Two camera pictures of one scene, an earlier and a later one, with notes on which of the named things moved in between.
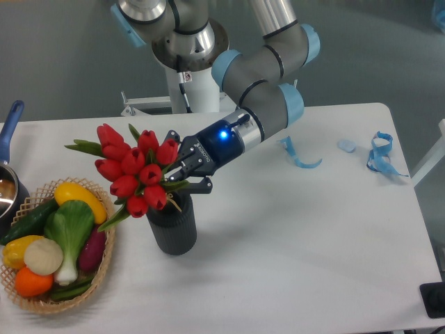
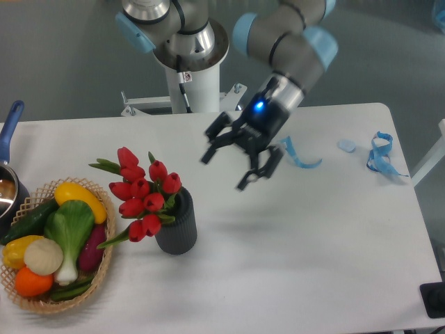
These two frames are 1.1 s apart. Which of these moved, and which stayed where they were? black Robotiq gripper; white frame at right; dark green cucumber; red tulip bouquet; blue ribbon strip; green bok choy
Moved: black Robotiq gripper; red tulip bouquet
Stayed: green bok choy; dark green cucumber; blue ribbon strip; white frame at right
